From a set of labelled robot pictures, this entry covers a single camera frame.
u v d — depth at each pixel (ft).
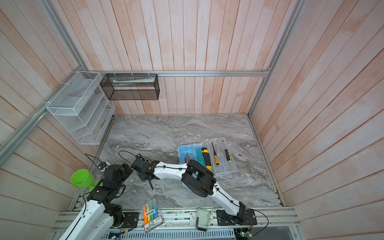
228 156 2.74
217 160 2.68
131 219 2.41
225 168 2.64
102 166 2.33
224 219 2.39
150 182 2.81
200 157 2.89
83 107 2.39
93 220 1.68
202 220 2.27
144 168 2.26
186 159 3.12
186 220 2.44
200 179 1.81
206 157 2.89
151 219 2.39
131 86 3.51
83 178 2.55
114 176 2.05
